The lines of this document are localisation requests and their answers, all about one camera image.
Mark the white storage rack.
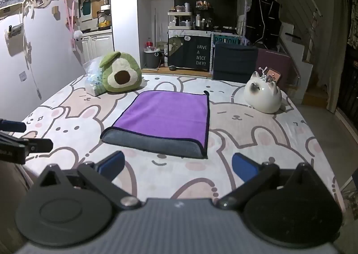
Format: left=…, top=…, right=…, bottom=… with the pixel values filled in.
left=167, top=12, right=193, bottom=30

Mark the white staircase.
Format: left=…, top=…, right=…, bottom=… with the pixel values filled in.
left=280, top=23, right=333, bottom=103

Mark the black hanging jacket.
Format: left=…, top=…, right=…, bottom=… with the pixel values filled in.
left=245, top=0, right=281, bottom=50

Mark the white cat plush toy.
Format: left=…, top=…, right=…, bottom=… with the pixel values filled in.
left=244, top=67, right=282, bottom=114

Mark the clear plastic bag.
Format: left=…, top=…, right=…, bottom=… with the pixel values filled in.
left=83, top=56, right=108, bottom=96

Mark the purple board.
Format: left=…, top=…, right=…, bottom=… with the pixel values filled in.
left=256, top=48, right=294, bottom=92

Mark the avocado plush toy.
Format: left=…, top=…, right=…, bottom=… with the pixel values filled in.
left=100, top=52, right=142, bottom=93

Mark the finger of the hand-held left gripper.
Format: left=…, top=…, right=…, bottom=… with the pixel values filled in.
left=0, top=119, right=27, bottom=133
left=0, top=131, right=54, bottom=157

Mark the white kitchen cabinet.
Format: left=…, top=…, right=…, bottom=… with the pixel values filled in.
left=81, top=33, right=114, bottom=65

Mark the bunny printed bed sheet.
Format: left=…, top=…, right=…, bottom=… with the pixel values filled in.
left=17, top=73, right=343, bottom=212

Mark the black printed cloth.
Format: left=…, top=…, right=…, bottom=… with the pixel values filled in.
left=167, top=34, right=211, bottom=71

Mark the pink hanging strap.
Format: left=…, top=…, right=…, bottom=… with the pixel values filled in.
left=64, top=0, right=78, bottom=52

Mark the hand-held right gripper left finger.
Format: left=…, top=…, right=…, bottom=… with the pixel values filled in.
left=38, top=150, right=142, bottom=211

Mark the dark grey trash bin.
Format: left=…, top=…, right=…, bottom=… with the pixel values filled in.
left=144, top=48, right=163, bottom=69

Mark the purple and grey towel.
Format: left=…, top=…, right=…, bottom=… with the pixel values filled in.
left=100, top=90, right=210, bottom=159

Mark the dark blue chair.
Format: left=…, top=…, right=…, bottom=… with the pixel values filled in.
left=212, top=42, right=259, bottom=81

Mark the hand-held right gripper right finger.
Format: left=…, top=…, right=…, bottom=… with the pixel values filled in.
left=217, top=153, right=334, bottom=210

